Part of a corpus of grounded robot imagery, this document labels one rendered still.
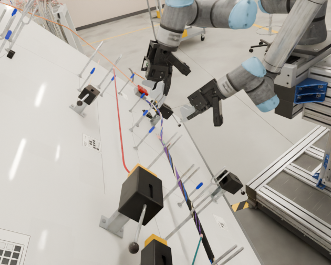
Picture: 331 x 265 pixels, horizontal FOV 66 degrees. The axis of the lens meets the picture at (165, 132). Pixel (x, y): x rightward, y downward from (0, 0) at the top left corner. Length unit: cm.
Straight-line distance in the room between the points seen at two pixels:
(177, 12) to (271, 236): 150
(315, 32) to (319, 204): 101
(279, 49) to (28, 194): 85
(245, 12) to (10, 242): 69
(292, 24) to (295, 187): 117
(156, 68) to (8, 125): 46
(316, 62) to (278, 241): 110
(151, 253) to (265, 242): 151
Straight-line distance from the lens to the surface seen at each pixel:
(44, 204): 42
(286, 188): 185
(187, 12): 79
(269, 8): 131
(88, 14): 903
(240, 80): 89
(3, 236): 38
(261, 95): 92
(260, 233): 188
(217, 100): 93
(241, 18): 76
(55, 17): 151
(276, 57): 99
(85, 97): 63
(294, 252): 185
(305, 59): 126
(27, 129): 53
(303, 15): 96
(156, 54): 81
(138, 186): 38
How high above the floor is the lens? 160
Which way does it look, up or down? 36 degrees down
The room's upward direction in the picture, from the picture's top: 14 degrees counter-clockwise
